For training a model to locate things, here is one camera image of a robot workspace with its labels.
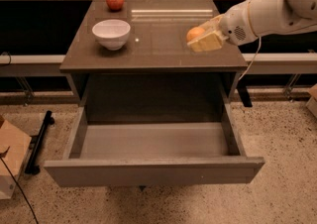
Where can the orange fruit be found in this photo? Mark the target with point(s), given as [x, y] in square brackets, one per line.
[194, 33]

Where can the dark brown cabinet counter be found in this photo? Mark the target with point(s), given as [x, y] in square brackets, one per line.
[157, 41]

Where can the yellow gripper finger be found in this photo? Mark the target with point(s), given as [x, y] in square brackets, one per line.
[210, 41]
[212, 23]

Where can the open grey top drawer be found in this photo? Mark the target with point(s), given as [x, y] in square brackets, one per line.
[146, 132]

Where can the cardboard box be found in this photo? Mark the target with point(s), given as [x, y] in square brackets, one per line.
[312, 102]
[14, 144]

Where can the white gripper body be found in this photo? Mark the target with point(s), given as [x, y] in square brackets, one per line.
[235, 26]

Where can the cardboard box at right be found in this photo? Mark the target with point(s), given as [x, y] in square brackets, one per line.
[312, 102]

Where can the red apple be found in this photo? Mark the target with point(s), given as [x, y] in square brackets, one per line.
[115, 5]

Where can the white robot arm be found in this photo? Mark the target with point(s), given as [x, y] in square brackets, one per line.
[253, 19]

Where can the black metal stand leg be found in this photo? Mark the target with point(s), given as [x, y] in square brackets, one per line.
[35, 145]

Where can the white ceramic bowl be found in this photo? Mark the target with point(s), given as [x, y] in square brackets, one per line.
[111, 34]

